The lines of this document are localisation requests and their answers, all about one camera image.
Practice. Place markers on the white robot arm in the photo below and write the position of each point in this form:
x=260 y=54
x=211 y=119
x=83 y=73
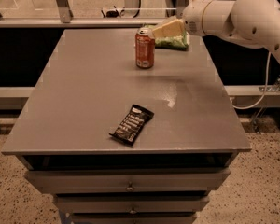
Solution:
x=248 y=23

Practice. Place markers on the bottom grey drawer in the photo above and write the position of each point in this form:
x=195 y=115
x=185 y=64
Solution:
x=150 y=218

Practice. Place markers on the green jalapeno chip bag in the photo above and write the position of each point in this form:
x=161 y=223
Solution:
x=180 y=42

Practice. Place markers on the grey drawer cabinet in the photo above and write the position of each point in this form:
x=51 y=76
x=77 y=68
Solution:
x=88 y=87

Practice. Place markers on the red coke can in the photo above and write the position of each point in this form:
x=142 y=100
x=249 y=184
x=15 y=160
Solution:
x=144 y=48

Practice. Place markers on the black snack bar wrapper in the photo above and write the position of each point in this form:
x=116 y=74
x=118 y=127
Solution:
x=131 y=126

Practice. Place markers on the metal railing frame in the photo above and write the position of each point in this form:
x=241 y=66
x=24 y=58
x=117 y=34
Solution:
x=86 y=13

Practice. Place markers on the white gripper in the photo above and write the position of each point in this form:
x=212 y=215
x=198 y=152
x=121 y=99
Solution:
x=192 y=19

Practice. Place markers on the middle grey drawer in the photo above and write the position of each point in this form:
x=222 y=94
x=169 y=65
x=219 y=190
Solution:
x=132 y=204

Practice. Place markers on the grey drawer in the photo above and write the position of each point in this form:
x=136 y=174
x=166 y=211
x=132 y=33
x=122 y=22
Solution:
x=132 y=204
x=150 y=218
x=131 y=181

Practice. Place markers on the top grey drawer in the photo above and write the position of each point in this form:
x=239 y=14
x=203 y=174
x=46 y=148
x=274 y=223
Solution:
x=131 y=181

